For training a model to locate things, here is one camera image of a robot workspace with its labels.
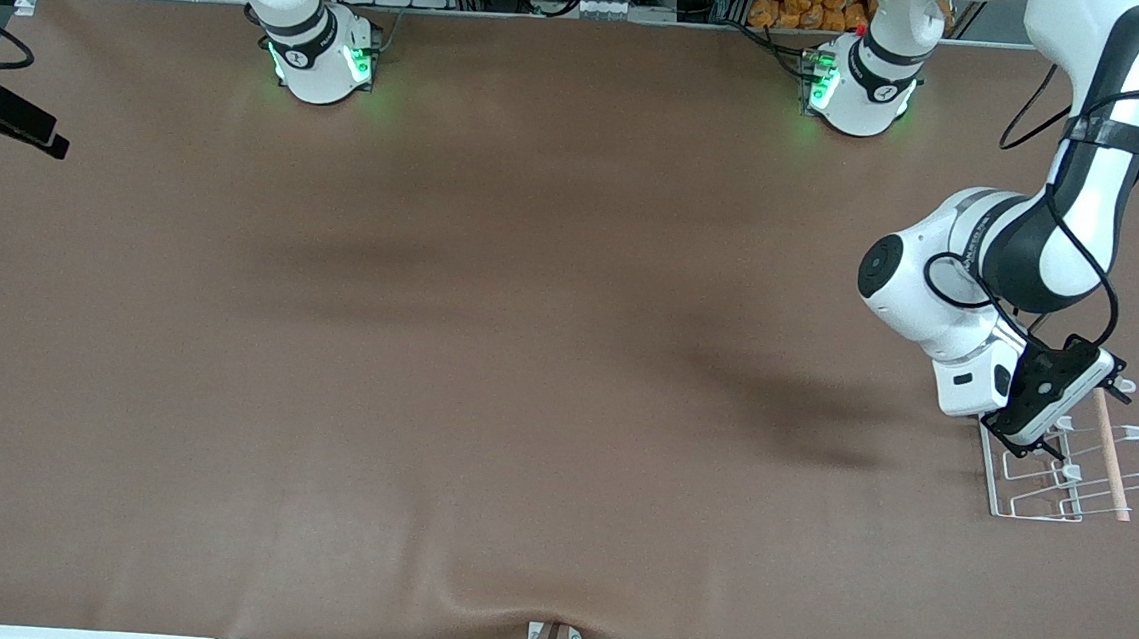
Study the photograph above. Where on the white terminal block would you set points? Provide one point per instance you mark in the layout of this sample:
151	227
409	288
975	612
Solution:
626	10

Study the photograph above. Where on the orange packets pile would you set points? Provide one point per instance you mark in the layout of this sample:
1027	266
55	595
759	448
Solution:
812	1

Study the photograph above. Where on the brown table mat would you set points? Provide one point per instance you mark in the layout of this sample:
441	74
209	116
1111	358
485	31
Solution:
560	459

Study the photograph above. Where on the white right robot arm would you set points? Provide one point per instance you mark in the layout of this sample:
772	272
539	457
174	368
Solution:
312	61

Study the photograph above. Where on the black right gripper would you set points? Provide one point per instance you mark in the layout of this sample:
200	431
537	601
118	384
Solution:
12	114

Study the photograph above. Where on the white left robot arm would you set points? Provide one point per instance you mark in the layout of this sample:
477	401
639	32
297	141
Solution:
933	285

